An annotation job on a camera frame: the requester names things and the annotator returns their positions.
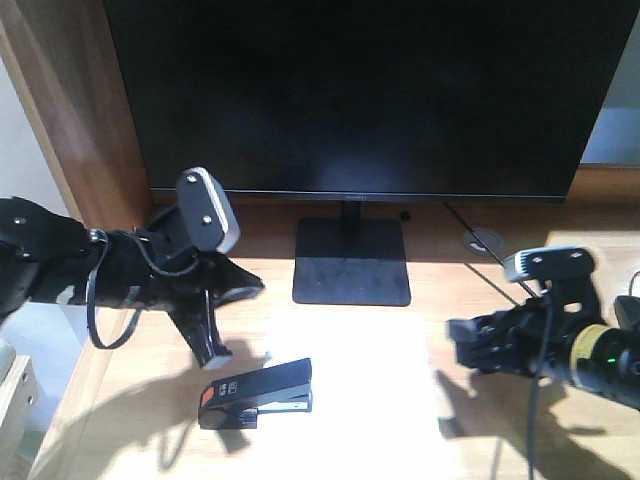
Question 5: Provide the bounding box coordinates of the black monitor stand base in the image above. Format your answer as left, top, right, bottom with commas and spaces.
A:
292, 201, 411, 307

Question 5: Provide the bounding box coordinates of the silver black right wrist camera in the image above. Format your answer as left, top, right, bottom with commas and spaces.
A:
504, 247, 595, 283

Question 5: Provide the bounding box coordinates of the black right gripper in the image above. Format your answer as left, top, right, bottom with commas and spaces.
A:
446, 277, 604, 380

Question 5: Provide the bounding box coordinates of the grey desk cable grommet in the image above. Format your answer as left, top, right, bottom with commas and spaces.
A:
462, 228, 505, 256

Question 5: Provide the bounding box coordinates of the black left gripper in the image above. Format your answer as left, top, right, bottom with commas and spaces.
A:
85, 205, 265, 370

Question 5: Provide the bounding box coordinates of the black right camera cable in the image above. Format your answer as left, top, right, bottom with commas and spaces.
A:
524, 287, 556, 480

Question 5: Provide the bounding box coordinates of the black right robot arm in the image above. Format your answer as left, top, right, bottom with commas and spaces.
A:
447, 278, 639, 409

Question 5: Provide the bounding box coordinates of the black stapler with orange tab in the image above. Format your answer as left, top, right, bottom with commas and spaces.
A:
198, 358, 313, 430

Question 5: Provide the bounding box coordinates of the white paper sheet stack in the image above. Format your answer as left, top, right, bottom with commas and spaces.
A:
252, 309, 455, 479

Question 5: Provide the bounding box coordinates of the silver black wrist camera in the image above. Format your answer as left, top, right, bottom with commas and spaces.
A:
504, 247, 595, 283
176, 167, 241, 254

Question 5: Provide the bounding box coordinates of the wooden armchair with grey cushion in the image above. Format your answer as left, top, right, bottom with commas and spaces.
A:
1, 338, 38, 479

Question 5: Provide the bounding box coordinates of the black computer monitor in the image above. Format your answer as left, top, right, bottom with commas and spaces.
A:
104, 1, 639, 202

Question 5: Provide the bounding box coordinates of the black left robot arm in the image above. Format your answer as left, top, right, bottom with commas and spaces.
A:
1, 197, 264, 369

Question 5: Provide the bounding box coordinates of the black computer mouse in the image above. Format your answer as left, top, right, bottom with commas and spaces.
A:
614, 295, 640, 333

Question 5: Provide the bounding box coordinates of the black camera cable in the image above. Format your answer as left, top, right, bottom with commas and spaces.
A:
85, 229, 201, 350
524, 287, 556, 480

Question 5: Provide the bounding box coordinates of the black monitor cable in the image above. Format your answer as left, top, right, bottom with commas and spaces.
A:
442, 201, 536, 296

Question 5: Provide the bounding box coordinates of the wooden desk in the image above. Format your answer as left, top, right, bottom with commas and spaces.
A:
0, 0, 640, 480

